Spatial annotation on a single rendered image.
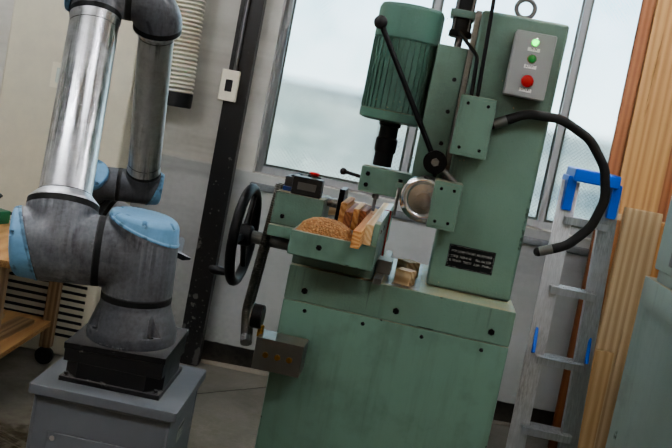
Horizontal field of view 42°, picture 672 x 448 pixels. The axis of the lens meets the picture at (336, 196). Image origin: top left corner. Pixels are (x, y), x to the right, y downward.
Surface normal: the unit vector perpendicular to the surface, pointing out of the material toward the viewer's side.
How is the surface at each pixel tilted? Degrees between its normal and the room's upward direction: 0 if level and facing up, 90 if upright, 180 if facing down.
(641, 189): 87
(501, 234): 90
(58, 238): 70
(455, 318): 90
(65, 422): 90
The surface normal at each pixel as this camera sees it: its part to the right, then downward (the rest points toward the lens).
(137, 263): 0.15, 0.18
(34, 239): 0.20, -0.21
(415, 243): -0.05, 0.10
